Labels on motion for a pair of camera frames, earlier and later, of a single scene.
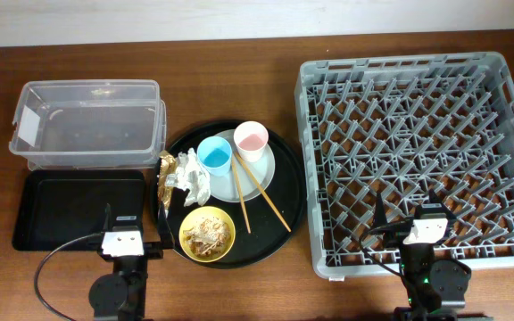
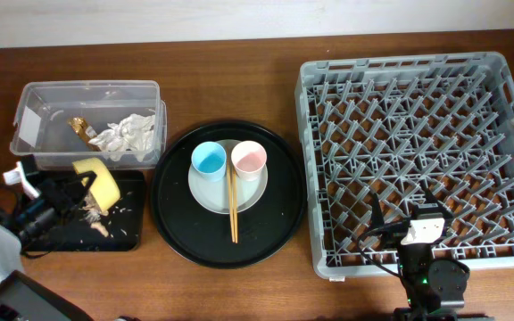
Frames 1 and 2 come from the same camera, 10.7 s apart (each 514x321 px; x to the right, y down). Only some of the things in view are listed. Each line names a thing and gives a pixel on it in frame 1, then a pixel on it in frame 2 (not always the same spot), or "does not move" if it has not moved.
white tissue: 193,178 → 132,138
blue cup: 214,155 does not move
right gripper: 395,235 does not move
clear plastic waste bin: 88,124 does not move
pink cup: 251,138 → 249,160
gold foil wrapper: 168,166 → 85,132
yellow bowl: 207,234 → 103,188
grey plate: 224,186 → 214,196
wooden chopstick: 241,194 → 228,177
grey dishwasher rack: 402,126 does not move
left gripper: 151,250 → 59,194
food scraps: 207,236 → 94,216
